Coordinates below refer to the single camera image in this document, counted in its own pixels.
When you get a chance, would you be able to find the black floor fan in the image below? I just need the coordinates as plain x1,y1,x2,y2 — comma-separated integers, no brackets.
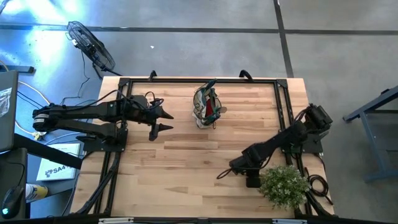
65,20,124,78

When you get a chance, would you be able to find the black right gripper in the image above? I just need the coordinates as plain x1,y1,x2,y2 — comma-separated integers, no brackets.
228,155,265,189

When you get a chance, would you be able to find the beige green-trimmed gardening bag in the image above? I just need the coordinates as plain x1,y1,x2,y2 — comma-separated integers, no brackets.
192,78,228,130

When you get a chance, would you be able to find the yellow white spray can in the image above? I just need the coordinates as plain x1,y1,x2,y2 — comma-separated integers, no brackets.
25,183,49,201

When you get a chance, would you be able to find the clear plastic bag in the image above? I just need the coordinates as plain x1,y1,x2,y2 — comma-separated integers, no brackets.
0,86,12,118

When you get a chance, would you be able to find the black aluminium table frame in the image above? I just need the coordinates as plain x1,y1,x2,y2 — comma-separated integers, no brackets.
70,77,335,218

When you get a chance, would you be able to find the black computer mouse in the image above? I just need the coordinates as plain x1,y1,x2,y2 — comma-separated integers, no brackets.
1,185,25,219

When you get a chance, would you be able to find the black cable coil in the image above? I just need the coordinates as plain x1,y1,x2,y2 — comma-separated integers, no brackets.
303,167,330,206

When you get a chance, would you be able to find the blue-grey metal stand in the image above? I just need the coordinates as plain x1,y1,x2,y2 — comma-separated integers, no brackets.
341,85,398,183

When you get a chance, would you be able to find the black operator desk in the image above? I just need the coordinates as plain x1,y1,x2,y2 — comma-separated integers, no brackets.
0,147,29,221

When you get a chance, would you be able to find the dark grey computer case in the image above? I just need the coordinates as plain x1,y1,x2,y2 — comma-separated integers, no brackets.
0,70,19,153

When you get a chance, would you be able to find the black fan cord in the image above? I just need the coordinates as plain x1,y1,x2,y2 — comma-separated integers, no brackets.
60,51,91,105

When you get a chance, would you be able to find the artificial green plant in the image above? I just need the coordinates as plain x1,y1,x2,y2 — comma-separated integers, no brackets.
259,164,311,210

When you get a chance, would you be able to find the black metal beam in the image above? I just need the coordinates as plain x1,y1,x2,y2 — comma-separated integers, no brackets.
12,133,84,170

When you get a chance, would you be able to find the white printed box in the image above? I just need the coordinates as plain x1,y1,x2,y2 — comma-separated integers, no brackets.
35,142,81,182

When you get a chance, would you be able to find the yellow power cord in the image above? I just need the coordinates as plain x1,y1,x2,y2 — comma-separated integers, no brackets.
14,80,51,106

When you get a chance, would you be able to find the silver aluminium bracket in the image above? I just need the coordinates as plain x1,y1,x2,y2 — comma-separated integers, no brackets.
272,218,308,224
98,217,135,224

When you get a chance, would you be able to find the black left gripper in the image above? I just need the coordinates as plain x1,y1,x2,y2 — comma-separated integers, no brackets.
132,95,175,142

